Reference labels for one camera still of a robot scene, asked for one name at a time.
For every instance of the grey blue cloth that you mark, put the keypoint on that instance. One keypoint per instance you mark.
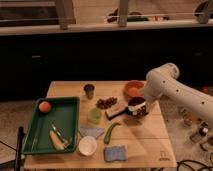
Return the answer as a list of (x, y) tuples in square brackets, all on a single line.
[(90, 131)]

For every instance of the orange fruit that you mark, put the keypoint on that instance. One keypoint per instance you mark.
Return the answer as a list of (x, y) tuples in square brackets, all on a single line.
[(45, 107)]

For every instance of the green plastic cup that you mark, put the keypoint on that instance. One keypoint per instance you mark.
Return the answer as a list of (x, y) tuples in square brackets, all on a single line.
[(94, 115)]

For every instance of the metal cup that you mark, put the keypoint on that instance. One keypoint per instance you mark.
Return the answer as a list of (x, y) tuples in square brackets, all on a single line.
[(89, 90)]

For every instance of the white handled brush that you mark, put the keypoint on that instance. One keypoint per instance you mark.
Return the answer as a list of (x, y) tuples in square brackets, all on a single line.
[(136, 107)]

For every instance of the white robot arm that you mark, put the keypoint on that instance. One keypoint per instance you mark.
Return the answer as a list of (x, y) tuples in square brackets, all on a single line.
[(163, 81)]

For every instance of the green plastic tray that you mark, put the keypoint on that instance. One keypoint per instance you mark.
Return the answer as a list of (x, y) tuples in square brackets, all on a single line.
[(61, 112)]

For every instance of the bunch of red grapes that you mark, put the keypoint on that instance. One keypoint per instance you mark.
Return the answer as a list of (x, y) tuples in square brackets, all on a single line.
[(106, 103)]

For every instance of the blue sponge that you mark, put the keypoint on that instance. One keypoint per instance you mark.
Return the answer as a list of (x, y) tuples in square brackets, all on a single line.
[(115, 153)]

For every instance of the black handled scrub brush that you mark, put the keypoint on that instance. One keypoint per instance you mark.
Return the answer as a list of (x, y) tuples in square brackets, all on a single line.
[(114, 111)]

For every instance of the green chili pepper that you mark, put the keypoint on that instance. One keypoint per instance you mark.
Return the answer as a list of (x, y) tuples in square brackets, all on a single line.
[(109, 132)]

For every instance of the dark brown bowl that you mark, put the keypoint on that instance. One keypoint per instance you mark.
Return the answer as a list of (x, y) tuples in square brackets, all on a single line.
[(135, 101)]

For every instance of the orange bowl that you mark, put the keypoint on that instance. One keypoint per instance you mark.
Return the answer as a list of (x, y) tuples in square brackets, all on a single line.
[(133, 88)]

